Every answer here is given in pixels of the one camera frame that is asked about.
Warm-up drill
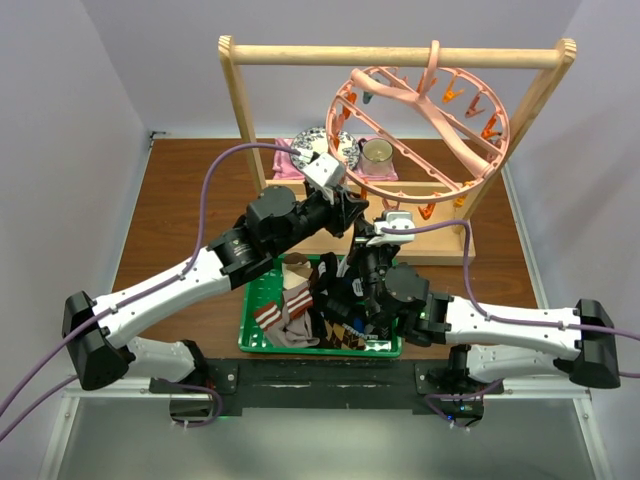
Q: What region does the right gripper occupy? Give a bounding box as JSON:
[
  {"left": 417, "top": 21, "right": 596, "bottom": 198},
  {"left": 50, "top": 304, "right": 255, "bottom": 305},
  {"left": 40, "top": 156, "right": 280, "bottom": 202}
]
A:
[{"left": 345, "top": 217, "right": 396, "bottom": 322}]

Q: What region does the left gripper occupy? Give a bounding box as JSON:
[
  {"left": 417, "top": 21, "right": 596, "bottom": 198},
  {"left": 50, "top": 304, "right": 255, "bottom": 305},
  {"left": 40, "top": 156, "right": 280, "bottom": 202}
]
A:
[{"left": 270, "top": 184, "right": 369, "bottom": 257}]

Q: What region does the pink round clip hanger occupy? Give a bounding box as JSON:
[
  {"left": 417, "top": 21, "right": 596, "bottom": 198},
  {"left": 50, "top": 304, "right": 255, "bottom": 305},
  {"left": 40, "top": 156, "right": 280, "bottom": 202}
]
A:
[{"left": 318, "top": 40, "right": 511, "bottom": 204}]

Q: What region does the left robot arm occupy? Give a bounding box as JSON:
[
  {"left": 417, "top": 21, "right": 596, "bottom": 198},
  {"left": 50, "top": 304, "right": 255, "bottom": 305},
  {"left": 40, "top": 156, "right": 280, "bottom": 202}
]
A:
[{"left": 62, "top": 186, "right": 369, "bottom": 392}]

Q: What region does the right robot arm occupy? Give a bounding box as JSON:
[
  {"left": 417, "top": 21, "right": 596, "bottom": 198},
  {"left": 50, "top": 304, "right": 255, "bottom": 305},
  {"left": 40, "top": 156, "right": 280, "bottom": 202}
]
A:
[{"left": 340, "top": 241, "right": 621, "bottom": 393}]

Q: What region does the black sock with white stripes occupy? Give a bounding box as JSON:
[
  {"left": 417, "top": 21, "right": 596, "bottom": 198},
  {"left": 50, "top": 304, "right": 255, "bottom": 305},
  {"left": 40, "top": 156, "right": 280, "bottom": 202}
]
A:
[{"left": 312, "top": 252, "right": 366, "bottom": 326}]

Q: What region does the black sock with blue logo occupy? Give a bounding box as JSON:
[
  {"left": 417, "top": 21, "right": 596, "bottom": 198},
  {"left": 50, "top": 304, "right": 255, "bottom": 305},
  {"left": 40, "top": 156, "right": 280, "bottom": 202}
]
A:
[{"left": 343, "top": 318, "right": 392, "bottom": 342}]

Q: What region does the orange clothespin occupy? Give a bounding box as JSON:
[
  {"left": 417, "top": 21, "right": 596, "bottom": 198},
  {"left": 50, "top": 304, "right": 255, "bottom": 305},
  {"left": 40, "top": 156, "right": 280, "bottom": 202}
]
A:
[{"left": 418, "top": 203, "right": 436, "bottom": 220}]

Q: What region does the wooden hanging rack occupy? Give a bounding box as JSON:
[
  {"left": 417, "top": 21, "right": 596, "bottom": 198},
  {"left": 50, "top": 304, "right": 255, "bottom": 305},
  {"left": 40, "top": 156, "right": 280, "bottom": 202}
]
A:
[{"left": 218, "top": 35, "right": 577, "bottom": 265}]

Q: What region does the brown and cream sock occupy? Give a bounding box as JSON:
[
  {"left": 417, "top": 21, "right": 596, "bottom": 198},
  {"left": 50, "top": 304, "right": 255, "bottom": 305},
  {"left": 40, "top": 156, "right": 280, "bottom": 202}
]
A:
[{"left": 281, "top": 252, "right": 313, "bottom": 290}]

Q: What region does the floral ceramic plate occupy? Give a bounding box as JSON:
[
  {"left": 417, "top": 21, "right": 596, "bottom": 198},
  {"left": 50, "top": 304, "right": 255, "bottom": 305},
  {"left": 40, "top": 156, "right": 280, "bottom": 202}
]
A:
[{"left": 290, "top": 126, "right": 360, "bottom": 169}]

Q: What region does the pink cloth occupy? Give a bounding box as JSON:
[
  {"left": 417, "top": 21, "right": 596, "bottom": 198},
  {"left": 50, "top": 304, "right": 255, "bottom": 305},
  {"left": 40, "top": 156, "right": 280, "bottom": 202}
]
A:
[{"left": 272, "top": 138, "right": 399, "bottom": 181}]

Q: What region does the brown argyle sock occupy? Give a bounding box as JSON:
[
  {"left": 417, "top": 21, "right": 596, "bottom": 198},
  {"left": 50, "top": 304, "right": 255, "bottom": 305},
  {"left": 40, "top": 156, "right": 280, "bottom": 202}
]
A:
[{"left": 321, "top": 319, "right": 366, "bottom": 351}]

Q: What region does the grey sock with red stripes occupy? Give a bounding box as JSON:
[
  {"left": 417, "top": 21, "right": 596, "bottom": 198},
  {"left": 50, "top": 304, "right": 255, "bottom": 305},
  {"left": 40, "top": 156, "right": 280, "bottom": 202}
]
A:
[{"left": 253, "top": 282, "right": 320, "bottom": 348}]

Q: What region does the green plastic tray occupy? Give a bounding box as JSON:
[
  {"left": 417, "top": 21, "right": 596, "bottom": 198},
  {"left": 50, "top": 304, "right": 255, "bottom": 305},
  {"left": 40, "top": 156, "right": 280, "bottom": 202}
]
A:
[{"left": 238, "top": 253, "right": 402, "bottom": 358}]

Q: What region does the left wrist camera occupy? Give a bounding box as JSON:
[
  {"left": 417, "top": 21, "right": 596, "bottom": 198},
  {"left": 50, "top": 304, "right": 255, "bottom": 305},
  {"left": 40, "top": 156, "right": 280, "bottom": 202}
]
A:
[{"left": 297, "top": 149, "right": 346, "bottom": 189}]

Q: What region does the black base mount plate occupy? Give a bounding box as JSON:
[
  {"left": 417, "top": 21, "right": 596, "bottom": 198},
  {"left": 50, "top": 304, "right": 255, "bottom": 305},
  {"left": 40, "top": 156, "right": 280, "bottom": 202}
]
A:
[{"left": 148, "top": 356, "right": 505, "bottom": 418}]

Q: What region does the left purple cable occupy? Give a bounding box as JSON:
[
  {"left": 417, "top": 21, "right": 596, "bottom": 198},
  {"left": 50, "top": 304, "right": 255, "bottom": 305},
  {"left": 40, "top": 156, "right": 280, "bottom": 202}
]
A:
[{"left": 0, "top": 144, "right": 301, "bottom": 441}]

